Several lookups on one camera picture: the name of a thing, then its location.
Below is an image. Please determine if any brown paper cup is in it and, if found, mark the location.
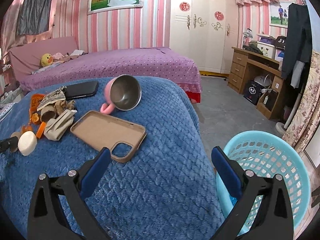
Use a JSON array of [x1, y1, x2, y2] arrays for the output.
[[10, 132, 22, 153]]

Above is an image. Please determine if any white round lid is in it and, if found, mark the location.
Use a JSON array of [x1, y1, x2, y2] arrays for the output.
[[18, 131, 37, 156]]

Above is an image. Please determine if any beige cloth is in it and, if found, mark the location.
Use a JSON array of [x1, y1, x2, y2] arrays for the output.
[[44, 109, 78, 141]]

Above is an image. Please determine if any blue plastic bag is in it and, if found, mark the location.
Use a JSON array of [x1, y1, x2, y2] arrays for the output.
[[229, 196, 238, 206]]

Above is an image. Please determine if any small orange peel piece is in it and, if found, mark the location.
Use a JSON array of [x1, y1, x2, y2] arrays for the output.
[[21, 125, 33, 134]]

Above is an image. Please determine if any orange snack wrapper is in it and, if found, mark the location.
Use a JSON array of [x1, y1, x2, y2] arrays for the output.
[[29, 94, 44, 125]]

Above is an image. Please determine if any cardboard tube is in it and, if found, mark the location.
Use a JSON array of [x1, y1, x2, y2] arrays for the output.
[[40, 105, 56, 123]]

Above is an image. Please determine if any tan phone case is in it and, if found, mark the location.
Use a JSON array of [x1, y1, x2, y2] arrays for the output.
[[70, 111, 146, 163]]

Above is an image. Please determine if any crumpled brown paper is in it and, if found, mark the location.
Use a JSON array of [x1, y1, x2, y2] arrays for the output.
[[54, 100, 75, 116]]

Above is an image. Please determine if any light blue laundry basket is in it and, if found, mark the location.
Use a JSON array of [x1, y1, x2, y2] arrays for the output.
[[216, 131, 311, 235]]

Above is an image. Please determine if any patterned fabric pouch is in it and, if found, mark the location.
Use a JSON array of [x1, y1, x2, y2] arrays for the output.
[[37, 86, 67, 111]]

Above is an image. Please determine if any pink headboard cover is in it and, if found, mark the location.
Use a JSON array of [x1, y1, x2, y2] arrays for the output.
[[9, 36, 78, 81]]

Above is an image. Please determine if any yellow duck plush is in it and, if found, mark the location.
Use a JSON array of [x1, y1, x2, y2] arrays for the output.
[[40, 53, 54, 67]]

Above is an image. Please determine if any blue fleece blanket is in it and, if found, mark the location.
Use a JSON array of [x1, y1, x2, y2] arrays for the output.
[[1, 76, 225, 239]]

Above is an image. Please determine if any black smartphone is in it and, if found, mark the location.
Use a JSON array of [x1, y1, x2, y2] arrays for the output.
[[65, 81, 99, 100]]

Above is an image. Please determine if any pink steel-lined mug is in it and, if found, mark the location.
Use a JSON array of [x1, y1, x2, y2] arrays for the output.
[[100, 74, 142, 115]]

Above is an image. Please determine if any grey window curtain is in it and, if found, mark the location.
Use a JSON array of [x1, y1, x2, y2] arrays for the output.
[[16, 0, 52, 35]]

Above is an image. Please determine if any black shopping bag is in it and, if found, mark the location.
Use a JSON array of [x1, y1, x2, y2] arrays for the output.
[[244, 81, 263, 105]]

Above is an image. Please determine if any wooden desk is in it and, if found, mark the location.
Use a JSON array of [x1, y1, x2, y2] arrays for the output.
[[228, 47, 286, 120]]

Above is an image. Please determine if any purple dotted bed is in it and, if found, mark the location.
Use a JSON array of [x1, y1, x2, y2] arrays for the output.
[[20, 47, 202, 103]]

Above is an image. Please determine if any white storage box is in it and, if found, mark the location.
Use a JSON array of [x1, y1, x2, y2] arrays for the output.
[[256, 41, 276, 59]]

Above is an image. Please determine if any dark hanging jacket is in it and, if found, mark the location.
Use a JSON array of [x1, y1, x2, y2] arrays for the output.
[[281, 3, 312, 88]]

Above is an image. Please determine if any desk lamp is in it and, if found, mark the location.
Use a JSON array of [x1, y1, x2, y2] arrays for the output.
[[242, 28, 253, 49]]

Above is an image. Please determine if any small framed couple photo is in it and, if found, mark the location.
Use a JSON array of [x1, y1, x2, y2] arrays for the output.
[[269, 1, 292, 28]]

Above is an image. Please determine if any white wardrobe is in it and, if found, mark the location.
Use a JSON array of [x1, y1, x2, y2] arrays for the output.
[[169, 0, 239, 75]]

